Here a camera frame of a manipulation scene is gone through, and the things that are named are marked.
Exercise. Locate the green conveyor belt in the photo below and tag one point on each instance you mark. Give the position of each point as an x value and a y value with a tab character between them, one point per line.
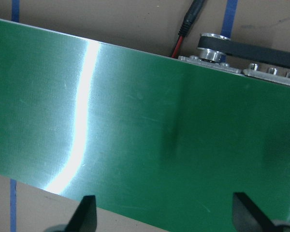
155	139

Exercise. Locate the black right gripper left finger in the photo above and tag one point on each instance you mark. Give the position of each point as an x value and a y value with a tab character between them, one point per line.
84	218

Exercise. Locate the black drive belt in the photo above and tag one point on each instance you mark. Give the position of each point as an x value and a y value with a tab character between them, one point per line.
251	52

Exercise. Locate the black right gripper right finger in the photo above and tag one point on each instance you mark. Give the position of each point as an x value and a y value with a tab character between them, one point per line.
247	217

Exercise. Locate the silver belt pulley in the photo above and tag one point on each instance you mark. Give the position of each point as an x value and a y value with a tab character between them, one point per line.
207	53

